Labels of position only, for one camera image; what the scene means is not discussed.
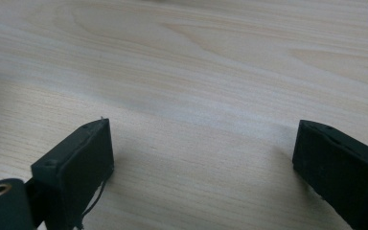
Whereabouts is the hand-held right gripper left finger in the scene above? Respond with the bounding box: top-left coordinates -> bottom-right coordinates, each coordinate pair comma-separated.
31,118 -> 115,230

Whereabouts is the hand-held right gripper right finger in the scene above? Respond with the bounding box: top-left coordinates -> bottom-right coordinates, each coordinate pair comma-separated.
291,119 -> 368,230

